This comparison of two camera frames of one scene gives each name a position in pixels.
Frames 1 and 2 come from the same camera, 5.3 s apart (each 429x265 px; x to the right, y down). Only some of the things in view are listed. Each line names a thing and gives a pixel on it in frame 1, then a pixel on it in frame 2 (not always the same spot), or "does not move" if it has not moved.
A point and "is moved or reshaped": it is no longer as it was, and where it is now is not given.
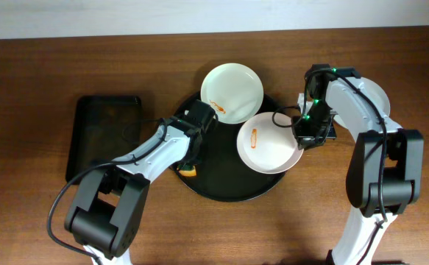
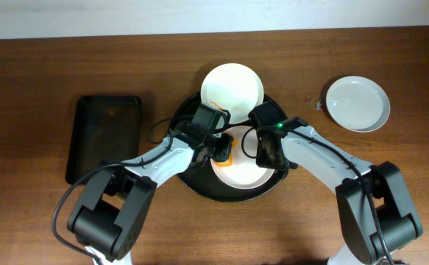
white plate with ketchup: (234, 90) does not move
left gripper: (190, 162) to (221, 148)
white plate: (266, 143) is moved or reshaped
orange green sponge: (187, 170) to (229, 162)
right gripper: (310, 138) to (267, 154)
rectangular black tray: (103, 128) does not move
